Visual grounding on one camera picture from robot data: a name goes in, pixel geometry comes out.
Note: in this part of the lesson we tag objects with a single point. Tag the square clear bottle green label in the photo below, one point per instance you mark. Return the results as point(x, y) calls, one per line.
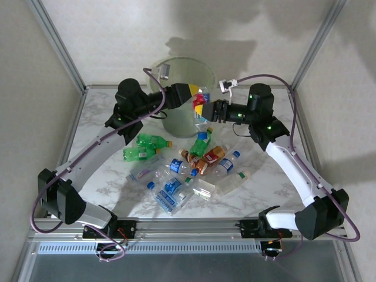
point(202, 190)

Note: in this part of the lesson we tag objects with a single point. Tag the brown coffee drink bottle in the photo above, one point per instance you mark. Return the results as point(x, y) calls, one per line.
point(199, 166)

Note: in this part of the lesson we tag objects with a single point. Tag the green bottle with small label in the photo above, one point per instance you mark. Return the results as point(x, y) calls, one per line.
point(135, 154)

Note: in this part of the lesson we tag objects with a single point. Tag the aluminium frame cross bar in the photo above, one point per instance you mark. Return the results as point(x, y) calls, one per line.
point(100, 86)

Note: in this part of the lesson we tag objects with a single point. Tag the aluminium frame side bar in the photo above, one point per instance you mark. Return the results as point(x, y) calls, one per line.
point(305, 141)
point(77, 117)

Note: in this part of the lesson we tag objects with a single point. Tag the crushed bottle long blue label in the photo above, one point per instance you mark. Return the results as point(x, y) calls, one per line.
point(166, 201)

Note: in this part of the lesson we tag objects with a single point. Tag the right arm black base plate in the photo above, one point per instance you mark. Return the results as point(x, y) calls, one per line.
point(248, 227)

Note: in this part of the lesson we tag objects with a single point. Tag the mesh bin with green liner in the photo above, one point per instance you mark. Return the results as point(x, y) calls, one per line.
point(176, 123)

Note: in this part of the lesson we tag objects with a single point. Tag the clear bottle dark blue label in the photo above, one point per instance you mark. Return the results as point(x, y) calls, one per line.
point(173, 185)

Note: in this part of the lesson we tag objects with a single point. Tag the grey metal panel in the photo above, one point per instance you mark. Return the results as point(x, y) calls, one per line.
point(188, 270)

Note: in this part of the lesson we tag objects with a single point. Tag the clear bottle pink label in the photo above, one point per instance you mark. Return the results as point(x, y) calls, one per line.
point(141, 174)

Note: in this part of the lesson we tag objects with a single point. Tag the clear bottle small blue cap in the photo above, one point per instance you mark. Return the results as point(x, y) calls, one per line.
point(193, 173)

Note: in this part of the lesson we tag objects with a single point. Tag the aluminium mounting rail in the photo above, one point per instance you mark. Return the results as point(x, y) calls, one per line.
point(188, 229)

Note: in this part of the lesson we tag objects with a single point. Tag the clear bottle red blue label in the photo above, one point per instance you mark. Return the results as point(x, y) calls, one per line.
point(199, 98)

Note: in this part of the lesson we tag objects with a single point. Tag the clear bottle round blue logo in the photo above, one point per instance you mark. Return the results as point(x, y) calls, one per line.
point(176, 165)

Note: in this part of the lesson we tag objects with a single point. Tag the clear round bottle green cap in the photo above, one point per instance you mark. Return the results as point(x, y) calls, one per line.
point(232, 182)

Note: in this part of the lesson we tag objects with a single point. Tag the clear bottle blue white label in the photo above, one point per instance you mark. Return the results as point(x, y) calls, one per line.
point(226, 165)

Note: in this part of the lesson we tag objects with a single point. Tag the green bottle yellow cap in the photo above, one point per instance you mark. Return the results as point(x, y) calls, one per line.
point(149, 139)
point(198, 145)

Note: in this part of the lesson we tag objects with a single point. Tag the clear bottle white cap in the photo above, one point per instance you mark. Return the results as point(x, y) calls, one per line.
point(182, 195)

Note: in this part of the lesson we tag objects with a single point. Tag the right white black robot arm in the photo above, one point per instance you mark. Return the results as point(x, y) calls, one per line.
point(293, 170)

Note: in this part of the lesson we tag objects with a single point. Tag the red label tea bottle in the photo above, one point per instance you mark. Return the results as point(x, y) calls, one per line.
point(214, 154)

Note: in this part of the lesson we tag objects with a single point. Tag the aluminium frame post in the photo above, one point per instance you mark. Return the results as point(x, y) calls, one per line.
point(58, 47)
point(317, 44)

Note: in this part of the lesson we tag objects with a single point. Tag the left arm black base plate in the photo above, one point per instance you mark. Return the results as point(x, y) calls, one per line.
point(129, 227)

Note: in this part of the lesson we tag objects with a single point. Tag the aluminium frame leg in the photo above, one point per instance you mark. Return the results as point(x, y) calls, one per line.
point(349, 261)
point(25, 261)

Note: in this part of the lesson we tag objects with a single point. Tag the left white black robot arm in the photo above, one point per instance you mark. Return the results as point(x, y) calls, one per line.
point(88, 158)

